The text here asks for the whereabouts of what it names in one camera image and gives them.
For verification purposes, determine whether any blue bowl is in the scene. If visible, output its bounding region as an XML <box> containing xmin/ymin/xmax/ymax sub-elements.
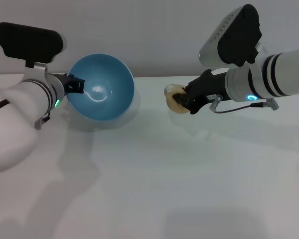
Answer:
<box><xmin>65</xmin><ymin>53</ymin><xmax>136</xmax><ymax>122</ymax></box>

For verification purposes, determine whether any right wrist connector cable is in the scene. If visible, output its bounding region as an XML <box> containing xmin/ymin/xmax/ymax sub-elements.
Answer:
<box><xmin>209</xmin><ymin>94</ymin><xmax>279</xmax><ymax>114</ymax></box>

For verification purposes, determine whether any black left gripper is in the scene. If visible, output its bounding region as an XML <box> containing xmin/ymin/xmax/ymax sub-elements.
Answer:
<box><xmin>51</xmin><ymin>73</ymin><xmax>86</xmax><ymax>95</ymax></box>

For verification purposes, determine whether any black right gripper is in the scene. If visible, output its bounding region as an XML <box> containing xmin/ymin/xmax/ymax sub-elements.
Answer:
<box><xmin>172</xmin><ymin>69</ymin><xmax>231</xmax><ymax>115</ymax></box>

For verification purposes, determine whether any egg yolk pastry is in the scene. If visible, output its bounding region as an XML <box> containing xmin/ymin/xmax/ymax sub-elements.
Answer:
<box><xmin>164</xmin><ymin>84</ymin><xmax>190</xmax><ymax>115</ymax></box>

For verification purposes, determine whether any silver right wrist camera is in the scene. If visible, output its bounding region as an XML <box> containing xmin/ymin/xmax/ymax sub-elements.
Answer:
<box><xmin>198</xmin><ymin>3</ymin><xmax>265</xmax><ymax>68</ymax></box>

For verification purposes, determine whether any left wrist connector cable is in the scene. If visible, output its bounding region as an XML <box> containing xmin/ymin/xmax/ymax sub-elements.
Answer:
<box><xmin>34</xmin><ymin>109</ymin><xmax>52</xmax><ymax>129</ymax></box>

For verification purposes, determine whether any wrist connector cable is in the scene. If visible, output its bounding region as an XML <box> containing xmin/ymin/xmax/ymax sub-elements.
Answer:
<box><xmin>34</xmin><ymin>109</ymin><xmax>52</xmax><ymax>129</ymax></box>
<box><xmin>209</xmin><ymin>94</ymin><xmax>279</xmax><ymax>114</ymax></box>

